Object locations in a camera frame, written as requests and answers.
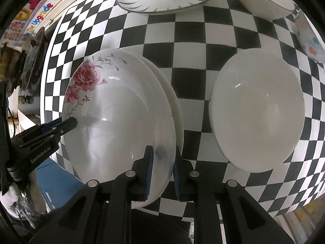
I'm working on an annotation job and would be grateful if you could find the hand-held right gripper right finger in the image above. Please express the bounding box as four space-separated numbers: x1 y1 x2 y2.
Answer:
173 146 295 244

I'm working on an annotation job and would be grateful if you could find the person's left hand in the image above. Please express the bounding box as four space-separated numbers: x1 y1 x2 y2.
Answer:
0 178 49 220

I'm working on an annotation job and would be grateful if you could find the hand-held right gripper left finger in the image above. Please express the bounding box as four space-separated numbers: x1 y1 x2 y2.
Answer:
29 145 154 244

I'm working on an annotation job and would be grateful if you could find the black white checkered tablecloth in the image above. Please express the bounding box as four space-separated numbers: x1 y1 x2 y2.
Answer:
44 0 325 223

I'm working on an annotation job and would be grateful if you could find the plain white plate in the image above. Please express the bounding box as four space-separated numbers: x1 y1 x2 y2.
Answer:
124 50 185 183

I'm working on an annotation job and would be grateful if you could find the black cable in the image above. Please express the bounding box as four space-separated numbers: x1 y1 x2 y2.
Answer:
6 104 16 138

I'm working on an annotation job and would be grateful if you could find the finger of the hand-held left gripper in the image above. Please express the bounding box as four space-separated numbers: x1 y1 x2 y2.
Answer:
38 117 78 140

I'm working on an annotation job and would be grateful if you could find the plain white bowl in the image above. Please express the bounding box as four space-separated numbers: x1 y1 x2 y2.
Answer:
209 48 306 172

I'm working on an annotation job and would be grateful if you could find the colourful flower print bowl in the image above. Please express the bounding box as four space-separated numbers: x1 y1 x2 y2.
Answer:
294 9 325 64

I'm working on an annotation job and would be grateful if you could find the blue box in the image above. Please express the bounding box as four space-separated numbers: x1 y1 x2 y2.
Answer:
36 155 85 214

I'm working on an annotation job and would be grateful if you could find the white cabinet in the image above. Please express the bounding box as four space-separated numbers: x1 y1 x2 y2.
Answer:
10 91 46 133

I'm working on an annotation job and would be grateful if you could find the fruit print wall poster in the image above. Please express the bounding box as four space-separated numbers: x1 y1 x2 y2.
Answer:
0 0 70 49

